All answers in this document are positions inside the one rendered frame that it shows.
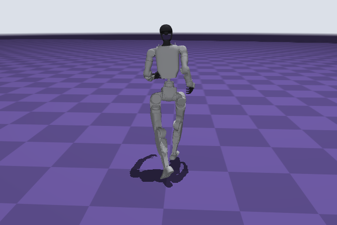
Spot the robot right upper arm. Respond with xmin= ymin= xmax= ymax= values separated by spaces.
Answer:
xmin=178 ymin=45 xmax=188 ymax=74

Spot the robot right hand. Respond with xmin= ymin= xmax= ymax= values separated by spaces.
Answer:
xmin=186 ymin=87 xmax=193 ymax=94

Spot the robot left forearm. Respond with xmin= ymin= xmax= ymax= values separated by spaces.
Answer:
xmin=143 ymin=72 xmax=155 ymax=82

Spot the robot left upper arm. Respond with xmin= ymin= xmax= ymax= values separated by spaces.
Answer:
xmin=144 ymin=48 xmax=156 ymax=77

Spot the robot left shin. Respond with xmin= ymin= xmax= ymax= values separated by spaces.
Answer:
xmin=155 ymin=129 xmax=169 ymax=170

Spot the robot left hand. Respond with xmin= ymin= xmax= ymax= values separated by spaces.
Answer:
xmin=152 ymin=71 xmax=161 ymax=79

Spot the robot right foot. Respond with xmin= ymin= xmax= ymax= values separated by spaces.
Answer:
xmin=170 ymin=151 xmax=179 ymax=160

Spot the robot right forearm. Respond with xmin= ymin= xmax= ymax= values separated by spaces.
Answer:
xmin=184 ymin=67 xmax=195 ymax=88

